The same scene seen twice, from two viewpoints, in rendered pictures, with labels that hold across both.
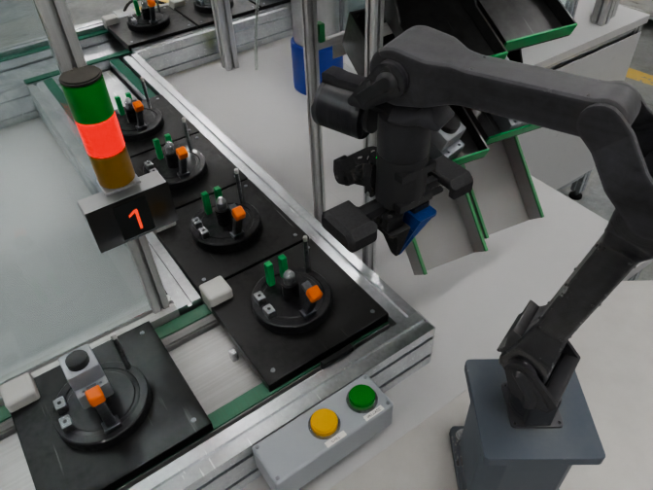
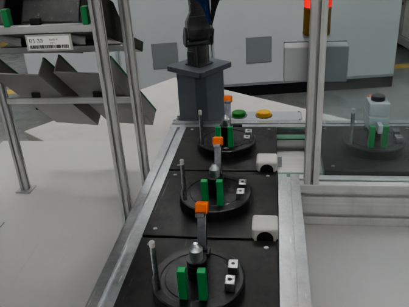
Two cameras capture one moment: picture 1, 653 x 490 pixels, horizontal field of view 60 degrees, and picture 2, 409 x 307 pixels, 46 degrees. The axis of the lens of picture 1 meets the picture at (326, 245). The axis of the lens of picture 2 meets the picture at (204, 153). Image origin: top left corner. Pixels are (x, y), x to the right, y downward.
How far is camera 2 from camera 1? 166 cm
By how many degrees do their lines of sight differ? 100
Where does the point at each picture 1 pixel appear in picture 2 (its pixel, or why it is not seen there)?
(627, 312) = (69, 133)
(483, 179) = (59, 106)
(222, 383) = (296, 159)
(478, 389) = (208, 69)
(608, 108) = not seen: outside the picture
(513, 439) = (216, 61)
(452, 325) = not seen: hidden behind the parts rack
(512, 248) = (48, 169)
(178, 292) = (291, 182)
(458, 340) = (150, 153)
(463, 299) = not seen: hidden behind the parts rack
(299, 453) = (283, 113)
